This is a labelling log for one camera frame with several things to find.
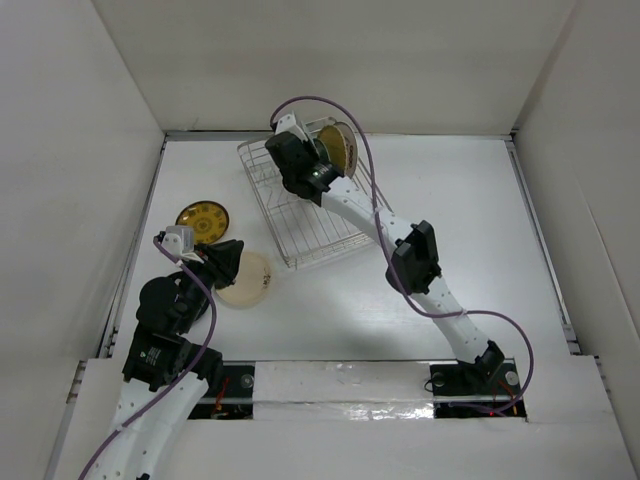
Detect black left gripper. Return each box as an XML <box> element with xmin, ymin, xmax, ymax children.
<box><xmin>176</xmin><ymin>238</ymin><xmax>243</xmax><ymax>332</ymax></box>

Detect cream plate plum blossom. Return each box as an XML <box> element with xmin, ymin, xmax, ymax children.
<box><xmin>216</xmin><ymin>251</ymin><xmax>272</xmax><ymax>308</ymax></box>

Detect yellow black rimmed plate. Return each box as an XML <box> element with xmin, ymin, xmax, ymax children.
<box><xmin>175</xmin><ymin>200</ymin><xmax>230</xmax><ymax>244</ymax></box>

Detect yellow woven bamboo plate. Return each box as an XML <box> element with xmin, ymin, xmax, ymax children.
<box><xmin>318</xmin><ymin>125</ymin><xmax>349</xmax><ymax>175</ymax></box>

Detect white plate red characters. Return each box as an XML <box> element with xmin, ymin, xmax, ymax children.
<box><xmin>335</xmin><ymin>122</ymin><xmax>358</xmax><ymax>178</ymax></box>

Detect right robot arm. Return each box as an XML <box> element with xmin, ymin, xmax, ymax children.
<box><xmin>265</xmin><ymin>132</ymin><xmax>504</xmax><ymax>393</ymax></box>

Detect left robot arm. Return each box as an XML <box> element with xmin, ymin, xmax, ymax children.
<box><xmin>79</xmin><ymin>227</ymin><xmax>244</xmax><ymax>479</ymax></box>

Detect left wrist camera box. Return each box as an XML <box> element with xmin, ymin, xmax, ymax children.
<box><xmin>159</xmin><ymin>225</ymin><xmax>195</xmax><ymax>258</ymax></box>

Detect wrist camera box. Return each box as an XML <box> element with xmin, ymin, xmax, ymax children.
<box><xmin>275</xmin><ymin>112</ymin><xmax>312</xmax><ymax>143</ymax></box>
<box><xmin>159</xmin><ymin>225</ymin><xmax>195</xmax><ymax>258</ymax></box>

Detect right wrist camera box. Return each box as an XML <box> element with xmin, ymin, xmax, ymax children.
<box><xmin>275</xmin><ymin>112</ymin><xmax>312</xmax><ymax>143</ymax></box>

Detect silver wire dish rack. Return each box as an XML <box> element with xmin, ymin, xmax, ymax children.
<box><xmin>238</xmin><ymin>116</ymin><xmax>372</xmax><ymax>269</ymax></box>

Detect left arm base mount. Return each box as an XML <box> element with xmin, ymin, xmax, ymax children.
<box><xmin>189</xmin><ymin>362</ymin><xmax>255</xmax><ymax>420</ymax></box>

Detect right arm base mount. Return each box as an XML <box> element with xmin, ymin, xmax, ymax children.
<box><xmin>423</xmin><ymin>359</ymin><xmax>527</xmax><ymax>419</ymax></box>

